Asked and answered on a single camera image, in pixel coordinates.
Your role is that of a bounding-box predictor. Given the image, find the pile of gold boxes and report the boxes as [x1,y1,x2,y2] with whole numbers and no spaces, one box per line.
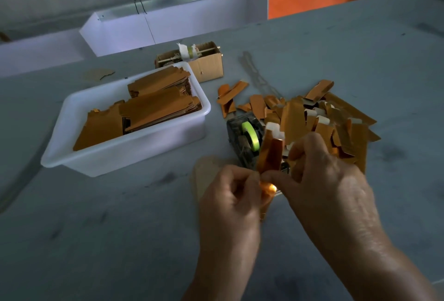
[218,79,381,173]

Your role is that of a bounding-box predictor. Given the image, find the gold cartons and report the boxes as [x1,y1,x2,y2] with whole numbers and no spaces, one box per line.
[73,65,202,151]

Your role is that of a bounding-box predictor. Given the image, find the black tape dispenser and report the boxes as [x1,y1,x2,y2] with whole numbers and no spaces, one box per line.
[227,117,268,170]

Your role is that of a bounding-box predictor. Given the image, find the green tape roll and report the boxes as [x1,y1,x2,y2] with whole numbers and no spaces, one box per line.
[240,121,261,152]

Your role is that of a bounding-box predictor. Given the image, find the gold box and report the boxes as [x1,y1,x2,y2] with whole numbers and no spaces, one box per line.
[257,131,285,208]

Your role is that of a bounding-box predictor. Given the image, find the person's right hand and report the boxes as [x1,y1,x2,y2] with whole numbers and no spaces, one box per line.
[262,132,391,270]

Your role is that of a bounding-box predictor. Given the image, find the long white tray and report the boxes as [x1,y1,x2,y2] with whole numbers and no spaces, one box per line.
[0,28,91,78]
[79,0,269,57]

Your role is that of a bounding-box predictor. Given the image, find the person's right forearm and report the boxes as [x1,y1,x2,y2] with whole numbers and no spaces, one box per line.
[343,242,441,301]

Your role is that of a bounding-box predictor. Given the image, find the person's left hand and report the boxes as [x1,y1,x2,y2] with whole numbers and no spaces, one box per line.
[196,165,268,284]

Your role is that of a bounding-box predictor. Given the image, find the pile of beige blanks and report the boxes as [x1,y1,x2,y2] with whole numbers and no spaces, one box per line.
[192,156,230,201]

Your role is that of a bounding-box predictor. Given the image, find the white plastic bin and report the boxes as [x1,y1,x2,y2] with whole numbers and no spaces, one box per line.
[41,61,212,177]

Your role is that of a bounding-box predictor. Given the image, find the small cardboard box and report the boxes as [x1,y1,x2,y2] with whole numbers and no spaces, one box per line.
[154,41,225,83]

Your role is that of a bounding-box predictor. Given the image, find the person's left forearm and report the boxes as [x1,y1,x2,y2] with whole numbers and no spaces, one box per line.
[184,273,261,301]

